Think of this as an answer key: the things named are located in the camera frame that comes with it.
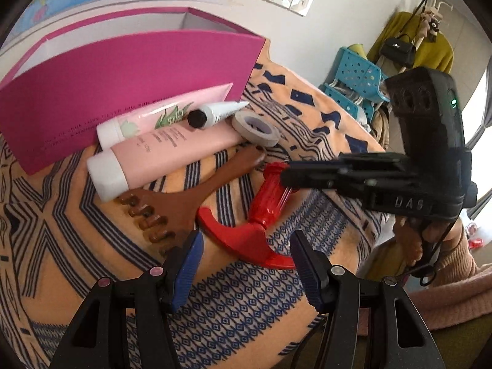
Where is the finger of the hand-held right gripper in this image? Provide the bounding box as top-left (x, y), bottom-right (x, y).
top-left (280, 169), bottom-right (385, 209)
top-left (286, 153), bottom-right (414, 181)

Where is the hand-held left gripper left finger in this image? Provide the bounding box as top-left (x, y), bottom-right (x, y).
top-left (50, 231), bottom-right (204, 369)

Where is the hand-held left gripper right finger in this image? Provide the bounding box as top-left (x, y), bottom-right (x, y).
top-left (289, 230), bottom-right (448, 369)

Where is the red plastic toy hammer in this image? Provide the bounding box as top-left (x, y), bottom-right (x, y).
top-left (197, 162), bottom-right (298, 270)

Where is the grey tape roll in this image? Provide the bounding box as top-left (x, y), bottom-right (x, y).
top-left (231, 112), bottom-right (281, 147)

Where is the brown wooden massage comb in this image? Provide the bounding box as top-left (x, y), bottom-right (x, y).
top-left (115, 147), bottom-right (267, 256)

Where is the large salmon pink tube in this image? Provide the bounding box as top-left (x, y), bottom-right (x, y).
top-left (86, 123), bottom-right (247, 201)

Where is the small white tube black cap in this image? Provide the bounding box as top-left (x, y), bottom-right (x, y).
top-left (187, 101), bottom-right (250, 128)

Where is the light pink leaf-print tube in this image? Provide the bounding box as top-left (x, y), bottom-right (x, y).
top-left (96, 82), bottom-right (234, 150)

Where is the magenta cardboard box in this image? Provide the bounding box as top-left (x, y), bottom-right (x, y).
top-left (0, 7), bottom-right (267, 174)

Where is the person's right forearm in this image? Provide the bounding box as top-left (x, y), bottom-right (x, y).
top-left (407, 221), bottom-right (492, 331)

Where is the person's right hand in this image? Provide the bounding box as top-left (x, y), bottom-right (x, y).
top-left (393, 215), bottom-right (462, 268)

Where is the orange blue patterned blanket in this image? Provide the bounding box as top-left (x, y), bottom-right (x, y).
top-left (0, 42), bottom-right (393, 369)

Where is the blue plastic basket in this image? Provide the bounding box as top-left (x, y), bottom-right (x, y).
top-left (337, 46), bottom-right (390, 102)
top-left (321, 82), bottom-right (370, 121)

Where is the yellow garment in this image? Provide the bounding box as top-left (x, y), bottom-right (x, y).
top-left (367, 11), bottom-right (454, 74)

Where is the black handbag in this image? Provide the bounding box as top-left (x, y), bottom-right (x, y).
top-left (380, 34), bottom-right (418, 68)

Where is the small plush toy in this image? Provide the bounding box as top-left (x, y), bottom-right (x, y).
top-left (417, 10), bottom-right (442, 41)

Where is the white coat rack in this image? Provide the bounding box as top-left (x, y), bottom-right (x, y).
top-left (423, 0), bottom-right (455, 17)

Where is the olive green cloth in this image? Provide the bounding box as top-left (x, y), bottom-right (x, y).
top-left (428, 313), bottom-right (492, 369)

